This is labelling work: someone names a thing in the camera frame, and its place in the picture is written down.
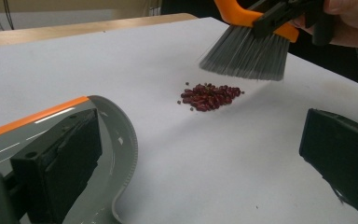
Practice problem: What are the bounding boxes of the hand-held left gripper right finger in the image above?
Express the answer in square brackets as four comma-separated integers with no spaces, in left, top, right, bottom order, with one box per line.
[298,107,358,224]

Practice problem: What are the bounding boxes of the wooden table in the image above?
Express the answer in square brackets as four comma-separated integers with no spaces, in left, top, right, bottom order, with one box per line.
[0,12,199,49]

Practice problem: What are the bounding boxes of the black hanging cable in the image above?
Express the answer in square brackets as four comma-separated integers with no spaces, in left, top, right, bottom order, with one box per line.
[3,0,15,31]

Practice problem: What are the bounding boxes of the orange brush with grey bristles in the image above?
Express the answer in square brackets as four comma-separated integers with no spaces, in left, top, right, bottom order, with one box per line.
[199,0,301,82]

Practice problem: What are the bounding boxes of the white board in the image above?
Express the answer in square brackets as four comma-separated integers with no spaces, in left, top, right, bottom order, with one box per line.
[0,17,358,224]

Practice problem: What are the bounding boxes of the pile of red beans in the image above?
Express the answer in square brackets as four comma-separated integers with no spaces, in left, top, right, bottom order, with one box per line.
[176,82,246,113]

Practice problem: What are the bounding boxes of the grey dustpan with orange edge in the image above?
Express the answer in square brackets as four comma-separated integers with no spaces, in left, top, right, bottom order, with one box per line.
[0,94,139,224]

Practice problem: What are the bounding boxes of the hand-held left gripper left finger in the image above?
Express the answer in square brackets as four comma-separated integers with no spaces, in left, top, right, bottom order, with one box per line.
[10,108,103,224]

